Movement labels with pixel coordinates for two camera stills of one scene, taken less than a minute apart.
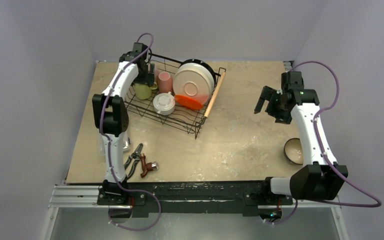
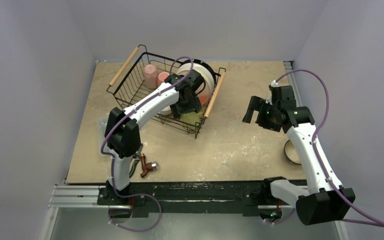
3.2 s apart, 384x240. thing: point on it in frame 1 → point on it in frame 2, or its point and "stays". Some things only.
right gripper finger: [266, 93] → [255, 104]
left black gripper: [148, 79] → [194, 106]
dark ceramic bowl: [293, 150] stays
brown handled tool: [148, 166] stays
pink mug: [165, 82] stays
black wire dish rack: [180, 93] stays
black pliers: [135, 155] stays
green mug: [143, 91] → [191, 118]
